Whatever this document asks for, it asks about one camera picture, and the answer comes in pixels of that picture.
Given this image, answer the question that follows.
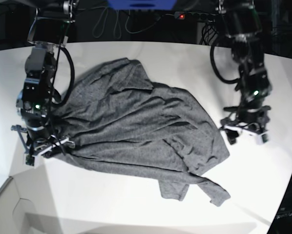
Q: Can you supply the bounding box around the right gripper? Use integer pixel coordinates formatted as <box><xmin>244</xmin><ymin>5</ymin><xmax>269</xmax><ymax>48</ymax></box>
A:
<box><xmin>11</xmin><ymin>125</ymin><xmax>75</xmax><ymax>166</ymax></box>

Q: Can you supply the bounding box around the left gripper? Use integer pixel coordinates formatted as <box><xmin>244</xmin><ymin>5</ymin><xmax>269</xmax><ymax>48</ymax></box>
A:
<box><xmin>219</xmin><ymin>106</ymin><xmax>271</xmax><ymax>145</ymax></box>

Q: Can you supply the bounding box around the grey t-shirt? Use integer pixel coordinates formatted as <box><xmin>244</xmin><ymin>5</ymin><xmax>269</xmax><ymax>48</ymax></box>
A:
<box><xmin>53</xmin><ymin>58</ymin><xmax>230</xmax><ymax>206</ymax></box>

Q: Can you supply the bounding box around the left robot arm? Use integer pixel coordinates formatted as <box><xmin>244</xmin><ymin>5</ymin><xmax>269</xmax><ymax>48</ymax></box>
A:
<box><xmin>210</xmin><ymin>0</ymin><xmax>272</xmax><ymax>145</ymax></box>

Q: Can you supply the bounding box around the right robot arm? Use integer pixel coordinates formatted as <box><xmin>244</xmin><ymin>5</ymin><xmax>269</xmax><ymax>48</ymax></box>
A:
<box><xmin>11</xmin><ymin>0</ymin><xmax>79</xmax><ymax>167</ymax></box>

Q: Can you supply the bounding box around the white table partition panel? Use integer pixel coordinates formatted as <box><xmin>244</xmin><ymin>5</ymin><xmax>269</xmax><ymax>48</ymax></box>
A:
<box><xmin>0</xmin><ymin>177</ymin><xmax>63</xmax><ymax>234</ymax></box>

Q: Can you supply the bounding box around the black power strip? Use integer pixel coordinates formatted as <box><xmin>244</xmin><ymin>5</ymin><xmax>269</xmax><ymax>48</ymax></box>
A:
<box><xmin>173</xmin><ymin>11</ymin><xmax>218</xmax><ymax>23</ymax></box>

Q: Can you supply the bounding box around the blue box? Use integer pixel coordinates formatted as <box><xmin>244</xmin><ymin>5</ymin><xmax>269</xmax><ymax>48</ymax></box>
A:
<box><xmin>107</xmin><ymin>0</ymin><xmax>177</xmax><ymax>10</ymax></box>

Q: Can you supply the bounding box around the black cable bundle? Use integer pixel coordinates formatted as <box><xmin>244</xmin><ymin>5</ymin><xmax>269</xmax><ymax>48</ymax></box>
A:
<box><xmin>200</xmin><ymin>21</ymin><xmax>221</xmax><ymax>47</ymax></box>

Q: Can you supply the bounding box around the grey looped cable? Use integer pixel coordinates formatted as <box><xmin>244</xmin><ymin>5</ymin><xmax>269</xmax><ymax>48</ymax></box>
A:
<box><xmin>91</xmin><ymin>9</ymin><xmax>161</xmax><ymax>39</ymax></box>

